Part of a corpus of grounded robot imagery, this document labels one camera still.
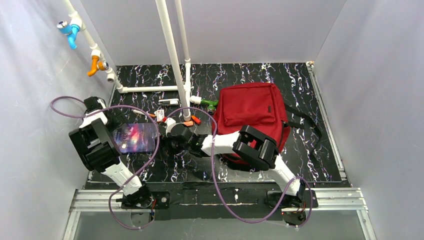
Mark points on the aluminium rail frame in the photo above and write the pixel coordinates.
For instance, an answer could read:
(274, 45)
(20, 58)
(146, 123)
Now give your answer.
(328, 199)

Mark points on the dark galaxy cover book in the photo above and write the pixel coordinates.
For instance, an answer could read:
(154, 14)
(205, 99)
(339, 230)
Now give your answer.
(136, 138)

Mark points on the grey orange-capped marker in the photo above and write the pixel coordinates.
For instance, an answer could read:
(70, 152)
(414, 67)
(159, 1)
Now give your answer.
(188, 123)

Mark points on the red student backpack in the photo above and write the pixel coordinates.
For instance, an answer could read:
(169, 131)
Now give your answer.
(260, 105)

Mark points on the white stapler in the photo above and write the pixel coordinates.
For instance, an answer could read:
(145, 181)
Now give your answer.
(169, 102)

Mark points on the blue faucet valve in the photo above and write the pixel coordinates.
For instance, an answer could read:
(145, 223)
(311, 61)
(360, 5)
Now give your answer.
(70, 31)

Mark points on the white orange-tipped marker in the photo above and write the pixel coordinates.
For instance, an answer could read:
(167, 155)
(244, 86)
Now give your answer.
(144, 114)

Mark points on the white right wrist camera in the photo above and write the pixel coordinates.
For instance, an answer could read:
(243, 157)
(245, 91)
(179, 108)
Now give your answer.
(170, 123)

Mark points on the white PVC pipe frame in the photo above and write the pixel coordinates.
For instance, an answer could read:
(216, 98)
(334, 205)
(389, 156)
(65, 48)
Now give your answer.
(183, 87)

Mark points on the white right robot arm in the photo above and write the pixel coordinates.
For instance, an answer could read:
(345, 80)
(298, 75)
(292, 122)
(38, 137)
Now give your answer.
(254, 147)

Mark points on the orange faucet valve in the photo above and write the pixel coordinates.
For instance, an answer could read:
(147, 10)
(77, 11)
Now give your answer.
(97, 65)

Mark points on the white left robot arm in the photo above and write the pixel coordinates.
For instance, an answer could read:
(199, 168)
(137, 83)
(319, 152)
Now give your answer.
(98, 151)

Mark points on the short orange marker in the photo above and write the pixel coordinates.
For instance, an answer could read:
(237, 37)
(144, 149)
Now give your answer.
(196, 120)

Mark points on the small red white card box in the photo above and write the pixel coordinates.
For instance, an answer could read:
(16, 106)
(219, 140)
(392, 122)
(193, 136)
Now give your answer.
(160, 115)

